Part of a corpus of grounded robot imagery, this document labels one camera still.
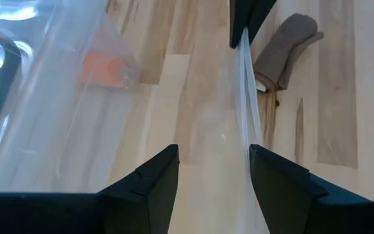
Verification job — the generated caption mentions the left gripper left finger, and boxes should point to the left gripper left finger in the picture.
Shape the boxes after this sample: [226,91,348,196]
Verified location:
[0,144,180,234]

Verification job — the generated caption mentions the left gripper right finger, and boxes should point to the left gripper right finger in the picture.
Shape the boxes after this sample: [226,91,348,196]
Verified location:
[249,144,374,234]

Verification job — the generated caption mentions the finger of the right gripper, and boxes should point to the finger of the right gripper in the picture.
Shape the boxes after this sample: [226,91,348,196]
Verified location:
[229,0,253,49]
[247,0,277,44]

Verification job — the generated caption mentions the brown elastic bandage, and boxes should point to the brown elastic bandage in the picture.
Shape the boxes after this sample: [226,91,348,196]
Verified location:
[253,12,325,94]

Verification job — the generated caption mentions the clear plastic zip bag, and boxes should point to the clear plastic zip bag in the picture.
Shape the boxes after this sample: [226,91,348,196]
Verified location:
[170,27,271,234]

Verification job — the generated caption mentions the clear plastic container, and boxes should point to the clear plastic container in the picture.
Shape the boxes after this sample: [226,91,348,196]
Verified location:
[0,0,144,194]

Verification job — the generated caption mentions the orange item inside bag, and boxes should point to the orange item inside bag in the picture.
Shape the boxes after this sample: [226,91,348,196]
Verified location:
[81,47,133,89]

